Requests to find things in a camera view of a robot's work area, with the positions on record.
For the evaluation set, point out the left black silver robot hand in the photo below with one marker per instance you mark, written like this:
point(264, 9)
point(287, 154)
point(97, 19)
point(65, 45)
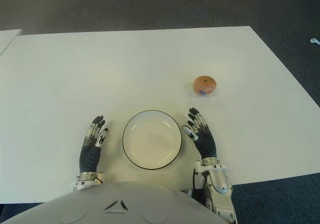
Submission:
point(88, 156)

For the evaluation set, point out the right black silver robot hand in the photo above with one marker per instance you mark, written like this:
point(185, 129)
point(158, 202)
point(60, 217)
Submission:
point(207, 144)

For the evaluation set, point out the red yellow apple with sticker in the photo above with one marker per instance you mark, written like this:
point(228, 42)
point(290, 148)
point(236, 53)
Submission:
point(205, 84)

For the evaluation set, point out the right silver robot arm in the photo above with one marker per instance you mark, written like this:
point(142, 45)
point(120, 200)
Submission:
point(220, 184)

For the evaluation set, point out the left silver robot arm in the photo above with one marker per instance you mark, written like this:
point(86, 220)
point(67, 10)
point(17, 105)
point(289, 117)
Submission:
point(87, 181)

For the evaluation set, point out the white plate with black rim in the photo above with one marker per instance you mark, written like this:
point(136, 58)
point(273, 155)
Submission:
point(152, 140)

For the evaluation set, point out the grey robot torso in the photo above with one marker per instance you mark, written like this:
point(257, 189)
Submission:
point(112, 206)

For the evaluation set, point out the white side table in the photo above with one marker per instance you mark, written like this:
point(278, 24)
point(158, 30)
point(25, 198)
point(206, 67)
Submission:
point(7, 40)

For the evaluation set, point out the white handheld controller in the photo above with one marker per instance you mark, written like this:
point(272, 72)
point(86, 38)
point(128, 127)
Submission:
point(315, 41)

